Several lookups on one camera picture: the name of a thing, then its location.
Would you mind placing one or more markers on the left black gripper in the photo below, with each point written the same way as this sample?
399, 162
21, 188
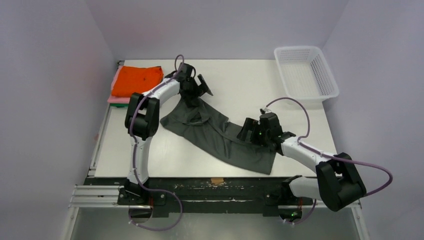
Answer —
199, 90

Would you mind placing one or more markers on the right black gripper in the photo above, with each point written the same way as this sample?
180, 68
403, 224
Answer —
249, 131

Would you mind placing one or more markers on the dark grey t-shirt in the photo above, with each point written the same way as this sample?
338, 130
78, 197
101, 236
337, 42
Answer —
211, 131

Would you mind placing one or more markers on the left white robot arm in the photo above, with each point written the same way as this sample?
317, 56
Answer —
143, 116

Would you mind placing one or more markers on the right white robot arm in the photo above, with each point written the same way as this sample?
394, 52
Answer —
337, 182

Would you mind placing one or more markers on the brown tape piece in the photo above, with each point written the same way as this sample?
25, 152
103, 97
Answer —
216, 181

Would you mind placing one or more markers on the white plastic basket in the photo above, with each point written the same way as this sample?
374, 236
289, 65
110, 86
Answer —
305, 73

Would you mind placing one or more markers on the folded green t-shirt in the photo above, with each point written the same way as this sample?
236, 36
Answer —
119, 105

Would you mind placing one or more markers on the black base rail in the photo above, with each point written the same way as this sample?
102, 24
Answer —
238, 195

